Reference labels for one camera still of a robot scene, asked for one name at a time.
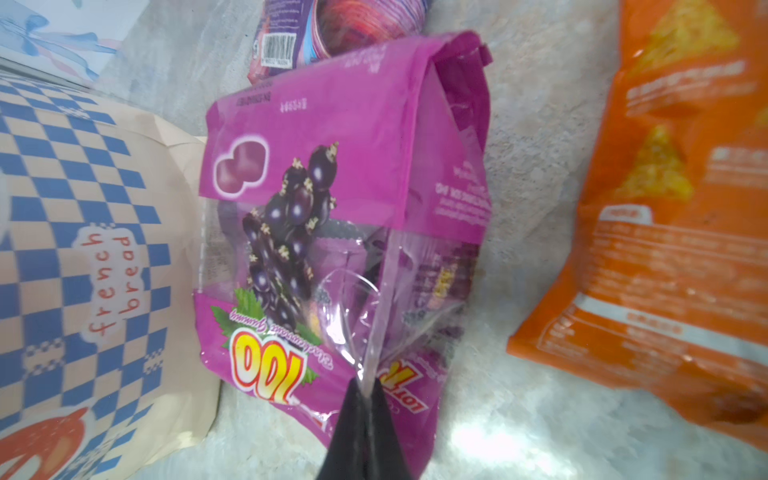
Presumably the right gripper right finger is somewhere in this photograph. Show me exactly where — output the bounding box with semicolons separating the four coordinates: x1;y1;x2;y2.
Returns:
365;380;412;480

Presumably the blue checkered paper bag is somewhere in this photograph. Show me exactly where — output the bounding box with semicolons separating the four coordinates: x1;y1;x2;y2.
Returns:
1;73;220;479

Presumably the orange corn chips bag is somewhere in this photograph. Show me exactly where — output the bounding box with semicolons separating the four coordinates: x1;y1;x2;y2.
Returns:
507;0;767;449

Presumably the small purple snack packet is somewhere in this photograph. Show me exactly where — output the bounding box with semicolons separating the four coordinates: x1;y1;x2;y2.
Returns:
247;0;431;84

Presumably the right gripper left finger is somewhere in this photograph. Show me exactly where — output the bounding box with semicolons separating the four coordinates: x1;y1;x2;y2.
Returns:
316;379;367;480

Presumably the purple grape candy bag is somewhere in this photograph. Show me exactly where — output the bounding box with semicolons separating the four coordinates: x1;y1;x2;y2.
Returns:
194;31;492;479

